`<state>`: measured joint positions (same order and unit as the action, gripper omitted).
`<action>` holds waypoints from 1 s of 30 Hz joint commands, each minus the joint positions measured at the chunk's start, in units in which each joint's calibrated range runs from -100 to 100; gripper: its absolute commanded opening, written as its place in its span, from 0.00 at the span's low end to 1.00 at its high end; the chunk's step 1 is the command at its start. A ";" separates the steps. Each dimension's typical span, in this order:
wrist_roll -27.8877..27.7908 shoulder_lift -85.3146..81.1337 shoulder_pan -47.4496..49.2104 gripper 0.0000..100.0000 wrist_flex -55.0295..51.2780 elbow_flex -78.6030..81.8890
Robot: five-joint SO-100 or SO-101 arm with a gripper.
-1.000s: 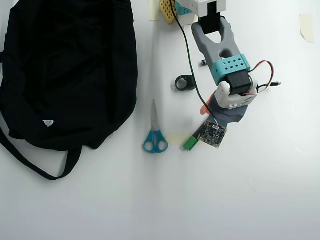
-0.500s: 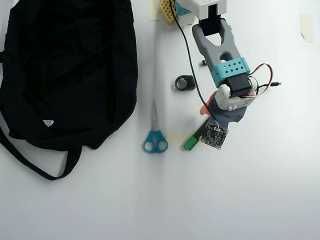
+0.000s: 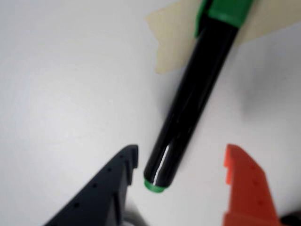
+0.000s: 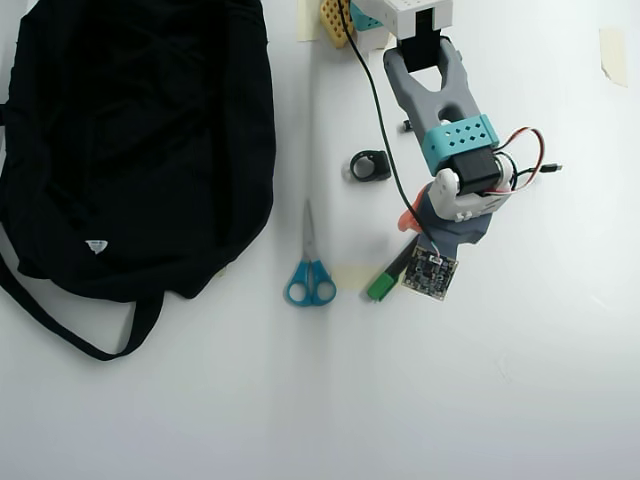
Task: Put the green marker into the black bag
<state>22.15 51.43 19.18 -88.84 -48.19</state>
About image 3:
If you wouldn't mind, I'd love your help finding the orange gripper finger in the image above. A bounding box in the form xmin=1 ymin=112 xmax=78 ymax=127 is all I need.
xmin=222 ymin=143 xmax=286 ymax=226

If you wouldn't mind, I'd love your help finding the long beige masking tape strip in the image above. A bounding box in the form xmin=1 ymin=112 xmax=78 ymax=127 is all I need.
xmin=145 ymin=0 xmax=301 ymax=76

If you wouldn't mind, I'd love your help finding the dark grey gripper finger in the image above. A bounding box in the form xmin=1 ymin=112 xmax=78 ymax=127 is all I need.
xmin=43 ymin=144 xmax=139 ymax=226

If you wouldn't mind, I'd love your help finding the green and black marker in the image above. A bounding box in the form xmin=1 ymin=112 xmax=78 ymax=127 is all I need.
xmin=143 ymin=0 xmax=253 ymax=194

